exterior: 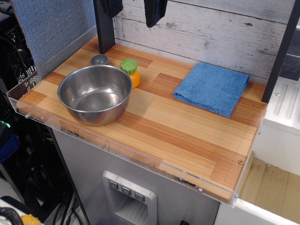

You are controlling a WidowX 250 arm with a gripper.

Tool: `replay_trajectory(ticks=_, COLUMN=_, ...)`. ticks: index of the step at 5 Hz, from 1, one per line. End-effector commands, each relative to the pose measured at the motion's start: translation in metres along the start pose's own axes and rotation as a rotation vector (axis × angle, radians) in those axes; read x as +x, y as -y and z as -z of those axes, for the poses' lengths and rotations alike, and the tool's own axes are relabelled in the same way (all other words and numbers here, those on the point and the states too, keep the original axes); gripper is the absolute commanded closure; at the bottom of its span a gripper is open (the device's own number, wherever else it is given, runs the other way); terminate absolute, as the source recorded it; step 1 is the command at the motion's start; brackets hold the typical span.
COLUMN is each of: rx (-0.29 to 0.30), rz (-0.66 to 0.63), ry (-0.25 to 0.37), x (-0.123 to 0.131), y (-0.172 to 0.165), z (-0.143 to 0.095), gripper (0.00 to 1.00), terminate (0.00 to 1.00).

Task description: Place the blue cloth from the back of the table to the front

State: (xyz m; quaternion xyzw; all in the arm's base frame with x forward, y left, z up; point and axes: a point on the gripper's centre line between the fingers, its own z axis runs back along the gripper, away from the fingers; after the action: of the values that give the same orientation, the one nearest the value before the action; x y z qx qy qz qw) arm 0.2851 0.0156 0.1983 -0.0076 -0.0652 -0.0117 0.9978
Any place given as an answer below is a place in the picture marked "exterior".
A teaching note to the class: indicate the blue cloth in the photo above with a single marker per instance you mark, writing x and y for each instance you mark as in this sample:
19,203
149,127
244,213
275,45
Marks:
212,88

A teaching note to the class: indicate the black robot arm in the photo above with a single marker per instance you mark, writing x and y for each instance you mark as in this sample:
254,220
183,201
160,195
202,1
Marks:
154,9

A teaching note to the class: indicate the orange toy carrot green top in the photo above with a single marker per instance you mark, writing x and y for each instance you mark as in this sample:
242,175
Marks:
130,66

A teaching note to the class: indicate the large steel bowl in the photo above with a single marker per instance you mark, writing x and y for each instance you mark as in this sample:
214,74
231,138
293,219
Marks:
96,95

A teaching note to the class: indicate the small grey bowl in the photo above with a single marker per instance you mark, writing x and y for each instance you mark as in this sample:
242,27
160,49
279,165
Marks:
99,59

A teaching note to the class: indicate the silver dispenser panel with buttons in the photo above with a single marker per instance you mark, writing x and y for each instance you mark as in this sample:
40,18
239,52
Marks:
129,202

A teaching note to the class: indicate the blue fabric side panel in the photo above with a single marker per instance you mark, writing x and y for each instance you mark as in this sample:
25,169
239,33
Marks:
55,29

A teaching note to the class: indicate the clear acrylic table guard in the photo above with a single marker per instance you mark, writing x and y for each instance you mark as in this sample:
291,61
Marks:
197,148

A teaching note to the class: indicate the black milk crate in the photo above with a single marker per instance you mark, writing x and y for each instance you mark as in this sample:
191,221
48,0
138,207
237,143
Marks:
16,62

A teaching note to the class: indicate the white toy sink counter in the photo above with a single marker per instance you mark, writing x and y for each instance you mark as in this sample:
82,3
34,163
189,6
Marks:
269,192

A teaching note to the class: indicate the black left post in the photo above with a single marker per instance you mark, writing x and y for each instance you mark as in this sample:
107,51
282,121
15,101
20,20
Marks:
105,30

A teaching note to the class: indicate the black post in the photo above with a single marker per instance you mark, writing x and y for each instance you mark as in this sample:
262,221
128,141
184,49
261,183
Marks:
105,30
287,38

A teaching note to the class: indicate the black right post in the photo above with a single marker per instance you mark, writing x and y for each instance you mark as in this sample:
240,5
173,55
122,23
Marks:
287,38

